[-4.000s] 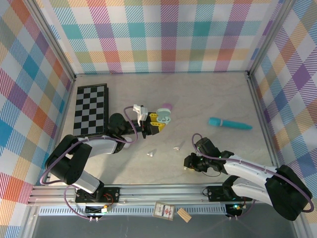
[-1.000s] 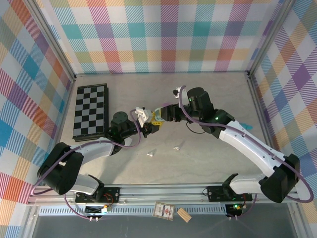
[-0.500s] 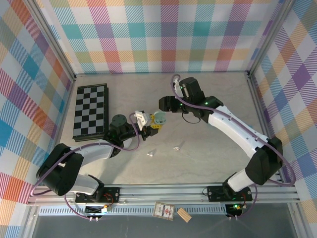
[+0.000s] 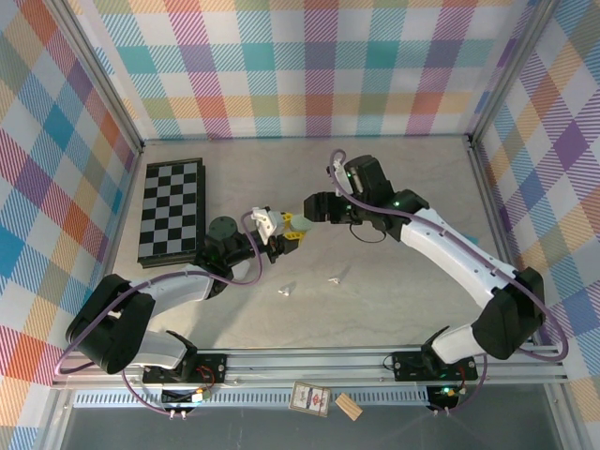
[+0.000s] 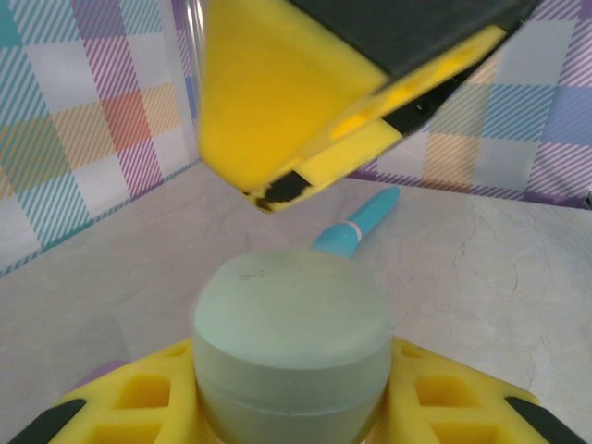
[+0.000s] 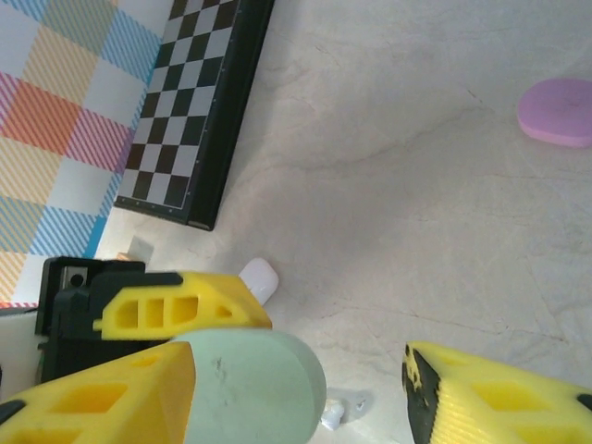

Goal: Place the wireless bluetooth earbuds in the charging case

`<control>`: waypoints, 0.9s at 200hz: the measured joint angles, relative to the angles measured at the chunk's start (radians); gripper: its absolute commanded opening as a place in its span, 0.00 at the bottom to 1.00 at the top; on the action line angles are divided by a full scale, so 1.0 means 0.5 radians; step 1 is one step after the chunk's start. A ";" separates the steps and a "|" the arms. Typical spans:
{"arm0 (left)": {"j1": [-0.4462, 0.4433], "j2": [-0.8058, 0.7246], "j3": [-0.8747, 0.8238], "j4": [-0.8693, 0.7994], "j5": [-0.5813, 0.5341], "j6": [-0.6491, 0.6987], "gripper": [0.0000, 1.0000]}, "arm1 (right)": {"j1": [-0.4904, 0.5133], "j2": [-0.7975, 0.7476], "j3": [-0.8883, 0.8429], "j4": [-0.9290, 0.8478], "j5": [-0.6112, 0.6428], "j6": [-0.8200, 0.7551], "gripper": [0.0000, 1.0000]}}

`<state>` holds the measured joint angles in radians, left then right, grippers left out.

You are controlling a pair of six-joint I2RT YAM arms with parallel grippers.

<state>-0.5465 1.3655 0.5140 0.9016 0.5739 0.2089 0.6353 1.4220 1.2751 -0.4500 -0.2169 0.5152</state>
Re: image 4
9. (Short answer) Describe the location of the black white folding chessboard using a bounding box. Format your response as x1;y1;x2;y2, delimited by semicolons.
137;157;207;271

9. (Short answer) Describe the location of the left black controller box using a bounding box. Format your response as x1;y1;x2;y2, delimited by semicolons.
160;387;211;408

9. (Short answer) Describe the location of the black controller box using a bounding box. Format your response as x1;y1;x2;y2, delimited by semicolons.
160;387;211;408
426;384;459;410

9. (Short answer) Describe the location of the playing card box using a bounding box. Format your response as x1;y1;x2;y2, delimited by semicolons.
290;381;333;418

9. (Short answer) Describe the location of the small wooden block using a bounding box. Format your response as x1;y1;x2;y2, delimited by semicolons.
335;392;365;422

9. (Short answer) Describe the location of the right black controller box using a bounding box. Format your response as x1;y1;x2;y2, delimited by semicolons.
426;384;459;410

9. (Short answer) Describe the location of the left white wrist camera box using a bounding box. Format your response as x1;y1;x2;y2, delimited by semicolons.
250;205;285;244

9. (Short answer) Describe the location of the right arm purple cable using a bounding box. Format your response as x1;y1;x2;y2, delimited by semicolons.
326;149;571;417

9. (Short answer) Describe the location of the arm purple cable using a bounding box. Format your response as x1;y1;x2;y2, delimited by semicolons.
326;149;571;417
55;210;263;417

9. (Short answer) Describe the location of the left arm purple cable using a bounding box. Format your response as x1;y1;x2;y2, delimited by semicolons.
55;210;263;417

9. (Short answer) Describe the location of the left aluminium floor rail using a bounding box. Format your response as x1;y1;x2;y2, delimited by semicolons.
93;144;144;292

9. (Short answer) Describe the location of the aluminium floor rail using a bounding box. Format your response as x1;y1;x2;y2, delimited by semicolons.
93;144;144;292
468;135;535;351

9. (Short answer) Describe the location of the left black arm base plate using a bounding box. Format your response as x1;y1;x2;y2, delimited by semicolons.
142;353;229;383

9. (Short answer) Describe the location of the right aluminium floor rail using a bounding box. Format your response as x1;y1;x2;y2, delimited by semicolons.
468;135;535;351

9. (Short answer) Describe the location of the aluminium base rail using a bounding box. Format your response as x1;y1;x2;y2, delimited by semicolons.
51;344;571;390

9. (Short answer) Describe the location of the slotted grey cable duct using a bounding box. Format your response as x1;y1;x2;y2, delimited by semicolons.
73;388;435;409

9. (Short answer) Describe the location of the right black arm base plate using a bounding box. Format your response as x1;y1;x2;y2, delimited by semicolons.
391;350;479;382

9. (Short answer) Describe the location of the right aluminium corner post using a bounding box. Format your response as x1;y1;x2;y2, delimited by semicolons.
466;0;563;151

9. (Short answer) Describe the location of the aluminium corner post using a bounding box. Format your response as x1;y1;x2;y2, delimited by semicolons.
466;0;563;151
46;0;145;156

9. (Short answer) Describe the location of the left aluminium corner post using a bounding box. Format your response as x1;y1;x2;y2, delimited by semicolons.
46;0;145;156

